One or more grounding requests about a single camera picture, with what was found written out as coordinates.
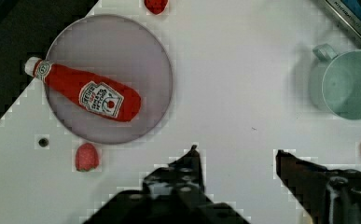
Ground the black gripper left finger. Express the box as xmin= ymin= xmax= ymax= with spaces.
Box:
xmin=84 ymin=146 xmax=250 ymax=224

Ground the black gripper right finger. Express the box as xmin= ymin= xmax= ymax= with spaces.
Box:
xmin=275 ymin=150 xmax=361 ymax=224

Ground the pink plush strawberry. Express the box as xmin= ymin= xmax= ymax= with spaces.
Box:
xmin=75 ymin=143 xmax=99 ymax=172

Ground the light green plastic cup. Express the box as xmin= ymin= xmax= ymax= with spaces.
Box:
xmin=309 ymin=44 xmax=361 ymax=120

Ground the red plush ketchup bottle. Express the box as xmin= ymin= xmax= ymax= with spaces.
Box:
xmin=24 ymin=57 xmax=142 ymax=122

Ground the grey round plate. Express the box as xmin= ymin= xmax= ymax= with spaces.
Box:
xmin=45 ymin=15 xmax=174 ymax=145

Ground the red plush tomato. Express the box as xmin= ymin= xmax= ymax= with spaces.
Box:
xmin=144 ymin=0 xmax=169 ymax=15

